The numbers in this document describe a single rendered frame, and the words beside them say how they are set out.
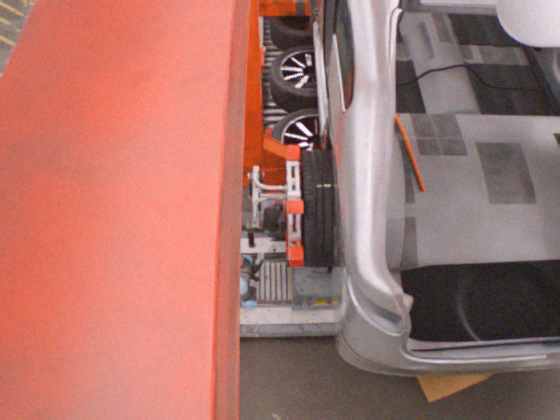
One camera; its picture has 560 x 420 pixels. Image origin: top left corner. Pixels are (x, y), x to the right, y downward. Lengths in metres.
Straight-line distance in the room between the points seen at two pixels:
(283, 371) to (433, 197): 1.45
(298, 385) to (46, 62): 3.35
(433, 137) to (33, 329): 3.33
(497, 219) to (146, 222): 3.05
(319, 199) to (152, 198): 2.65
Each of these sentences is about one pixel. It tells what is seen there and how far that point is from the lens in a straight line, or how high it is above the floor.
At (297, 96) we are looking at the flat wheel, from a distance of 4.62.
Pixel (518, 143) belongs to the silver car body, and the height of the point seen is 1.04.
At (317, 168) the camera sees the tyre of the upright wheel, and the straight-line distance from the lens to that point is 3.21.
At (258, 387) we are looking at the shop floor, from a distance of 3.85.
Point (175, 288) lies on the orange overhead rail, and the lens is 0.46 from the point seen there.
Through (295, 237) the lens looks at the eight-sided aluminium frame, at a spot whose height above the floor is 0.96.
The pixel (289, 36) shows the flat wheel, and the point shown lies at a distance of 5.23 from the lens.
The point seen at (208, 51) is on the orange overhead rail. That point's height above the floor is 3.22.
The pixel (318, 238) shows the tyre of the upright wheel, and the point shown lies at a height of 0.99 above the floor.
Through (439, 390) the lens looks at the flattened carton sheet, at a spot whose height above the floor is 0.01.
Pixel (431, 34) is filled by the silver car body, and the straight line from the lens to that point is 4.63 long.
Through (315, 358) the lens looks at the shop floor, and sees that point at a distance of 3.92.
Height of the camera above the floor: 3.62
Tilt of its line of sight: 54 degrees down
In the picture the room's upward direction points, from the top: straight up
